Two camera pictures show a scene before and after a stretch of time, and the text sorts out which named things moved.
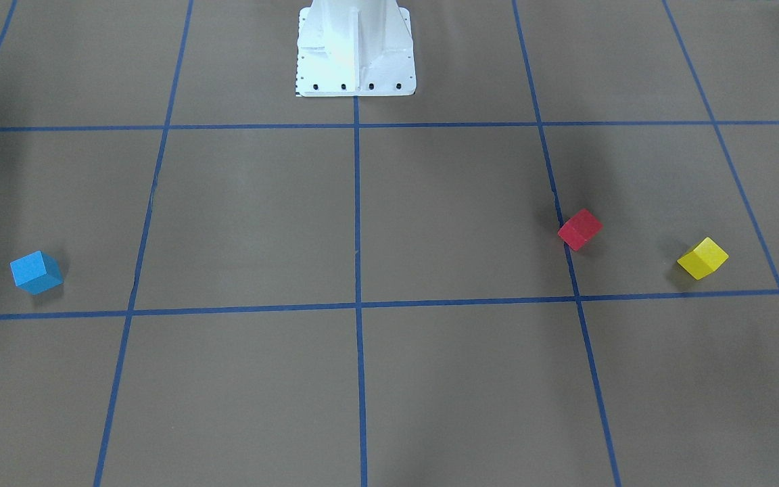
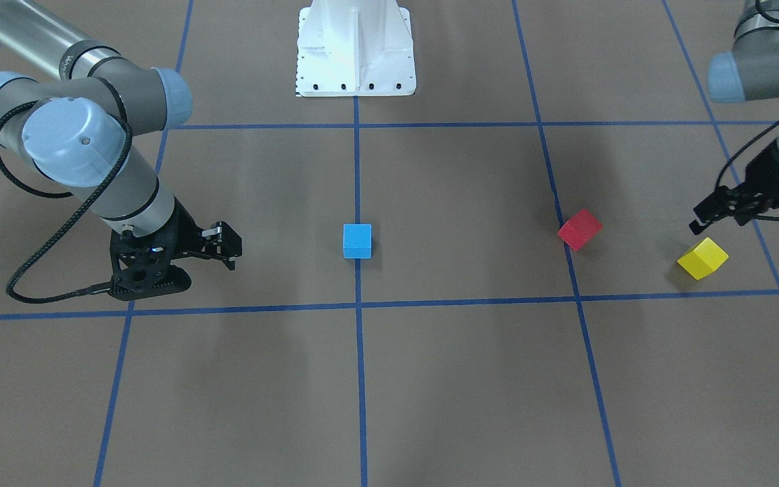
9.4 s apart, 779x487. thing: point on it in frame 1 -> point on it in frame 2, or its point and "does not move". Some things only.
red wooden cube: x=579 y=229 does not move
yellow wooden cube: x=704 y=259 does not move
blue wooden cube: x=36 y=272 -> x=357 y=239
